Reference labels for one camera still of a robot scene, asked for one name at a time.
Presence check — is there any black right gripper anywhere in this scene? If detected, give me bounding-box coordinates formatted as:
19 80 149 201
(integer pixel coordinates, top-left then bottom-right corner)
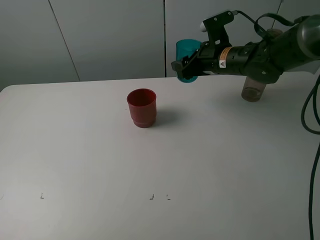
171 41 232 81

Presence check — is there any teal translucent plastic cup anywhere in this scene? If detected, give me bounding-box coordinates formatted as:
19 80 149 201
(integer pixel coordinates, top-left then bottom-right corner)
176 39 201 83

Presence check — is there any smoky translucent water bottle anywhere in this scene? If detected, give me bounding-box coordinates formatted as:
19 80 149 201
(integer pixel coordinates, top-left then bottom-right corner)
241 29 283 102

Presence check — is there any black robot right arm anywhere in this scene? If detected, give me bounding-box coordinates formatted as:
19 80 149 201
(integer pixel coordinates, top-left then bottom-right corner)
171 10 320 84

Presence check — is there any red plastic cup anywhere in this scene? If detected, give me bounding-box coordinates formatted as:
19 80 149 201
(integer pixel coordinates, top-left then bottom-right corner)
126 88 157 128

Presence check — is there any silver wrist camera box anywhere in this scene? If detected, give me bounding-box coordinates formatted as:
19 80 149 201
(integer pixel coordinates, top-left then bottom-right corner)
200 10 234 49

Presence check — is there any black camera cable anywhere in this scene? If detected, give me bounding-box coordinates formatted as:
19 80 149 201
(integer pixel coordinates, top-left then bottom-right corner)
234 9 320 240

